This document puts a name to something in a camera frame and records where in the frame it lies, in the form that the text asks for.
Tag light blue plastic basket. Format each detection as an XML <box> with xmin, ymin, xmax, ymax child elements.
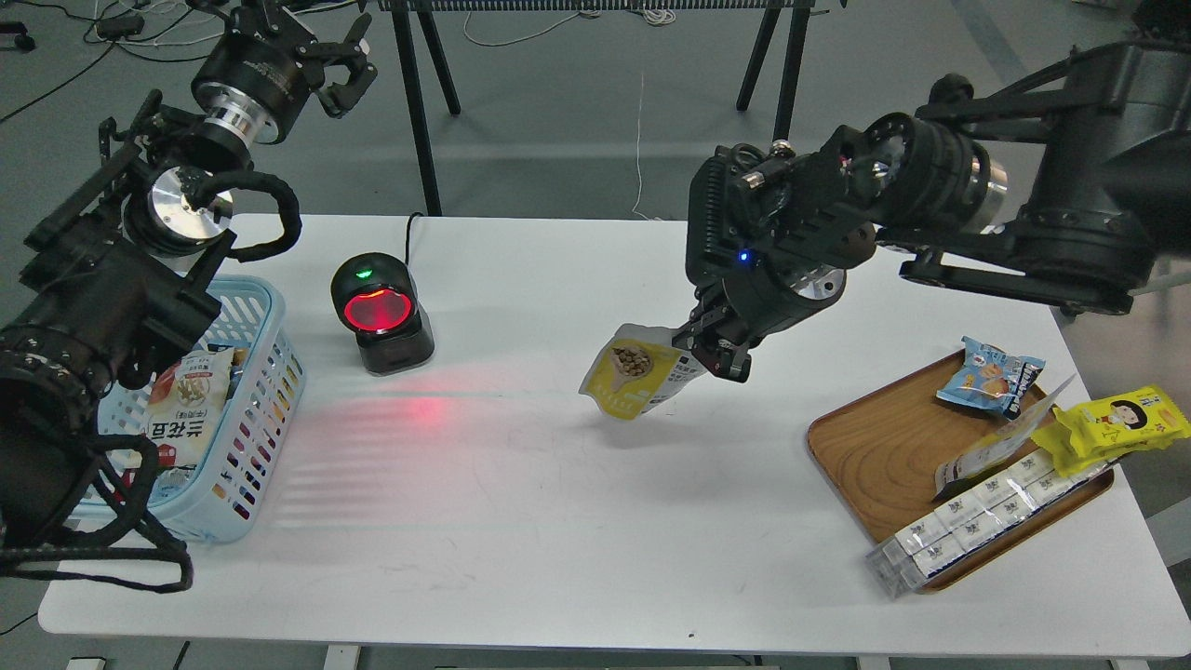
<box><xmin>70</xmin><ymin>276</ymin><xmax>306</xmax><ymax>546</ymax></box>

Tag white hanging cord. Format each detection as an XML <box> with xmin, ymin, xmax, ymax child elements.
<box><xmin>631</xmin><ymin>70</ymin><xmax>651</xmax><ymax>221</ymax></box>

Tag round wooden tray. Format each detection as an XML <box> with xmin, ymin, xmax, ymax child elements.
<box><xmin>807</xmin><ymin>352</ymin><xmax>1114</xmax><ymax>571</ymax></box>

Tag black barcode scanner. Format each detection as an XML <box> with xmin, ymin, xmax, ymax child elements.
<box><xmin>330</xmin><ymin>253</ymin><xmax>435</xmax><ymax>376</ymax></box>

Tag black floor cables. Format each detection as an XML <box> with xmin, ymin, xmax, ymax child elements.
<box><xmin>0</xmin><ymin>0</ymin><xmax>364</xmax><ymax>127</ymax></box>

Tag white red snack bag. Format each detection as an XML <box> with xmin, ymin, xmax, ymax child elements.
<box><xmin>143</xmin><ymin>347</ymin><xmax>235</xmax><ymax>499</ymax></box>

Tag white boxed snack multipack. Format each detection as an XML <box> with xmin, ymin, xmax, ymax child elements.
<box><xmin>863</xmin><ymin>449</ymin><xmax>1114</xmax><ymax>597</ymax></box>

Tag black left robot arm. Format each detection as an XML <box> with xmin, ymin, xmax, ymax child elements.
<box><xmin>1</xmin><ymin>1</ymin><xmax>378</xmax><ymax>594</ymax></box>

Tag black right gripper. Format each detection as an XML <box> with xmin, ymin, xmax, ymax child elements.
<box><xmin>671</xmin><ymin>143</ymin><xmax>877</xmax><ymax>384</ymax></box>

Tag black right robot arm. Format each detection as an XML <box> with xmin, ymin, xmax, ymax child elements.
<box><xmin>671</xmin><ymin>1</ymin><xmax>1190</xmax><ymax>382</ymax></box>

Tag yellow cartoon snack bag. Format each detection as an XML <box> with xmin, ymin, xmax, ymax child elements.
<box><xmin>1031</xmin><ymin>386</ymin><xmax>1190</xmax><ymax>476</ymax></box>

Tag blue cookie snack packet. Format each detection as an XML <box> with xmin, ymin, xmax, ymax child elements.
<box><xmin>935</xmin><ymin>336</ymin><xmax>1046</xmax><ymax>421</ymax></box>

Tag black trestle stand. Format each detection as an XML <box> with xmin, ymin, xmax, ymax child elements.
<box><xmin>376</xmin><ymin>1</ymin><xmax>816</xmax><ymax>217</ymax></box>

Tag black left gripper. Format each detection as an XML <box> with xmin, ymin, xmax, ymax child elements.
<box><xmin>191</xmin><ymin>1</ymin><xmax>378</xmax><ymax>144</ymax></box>

